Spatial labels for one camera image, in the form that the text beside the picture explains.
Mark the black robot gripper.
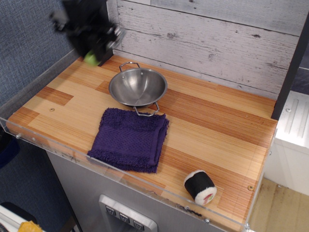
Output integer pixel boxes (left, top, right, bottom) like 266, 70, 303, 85
50, 0, 125, 57

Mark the green handled grey spatula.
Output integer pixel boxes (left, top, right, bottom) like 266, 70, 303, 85
84, 50, 100, 66

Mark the folded purple towel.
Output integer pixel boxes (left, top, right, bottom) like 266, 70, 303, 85
87, 108, 169, 173

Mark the clear acrylic table edge guard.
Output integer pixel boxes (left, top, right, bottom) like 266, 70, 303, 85
1, 114, 277, 232

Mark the plush sushi roll toy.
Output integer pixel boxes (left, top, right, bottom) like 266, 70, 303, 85
183, 170, 217, 205

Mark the grey toy dispenser panel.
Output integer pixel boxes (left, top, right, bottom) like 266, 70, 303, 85
98, 194, 158, 232

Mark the yellow black object bottom left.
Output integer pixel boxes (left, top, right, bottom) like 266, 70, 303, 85
0, 202, 43, 232

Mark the white grooved side unit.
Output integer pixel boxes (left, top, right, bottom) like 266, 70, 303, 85
264, 91, 309, 195

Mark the stainless steel bowl with handles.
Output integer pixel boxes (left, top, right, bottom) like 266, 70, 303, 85
109, 61, 168, 117

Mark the dark right vertical post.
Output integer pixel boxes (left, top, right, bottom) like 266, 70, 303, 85
271, 15, 309, 120

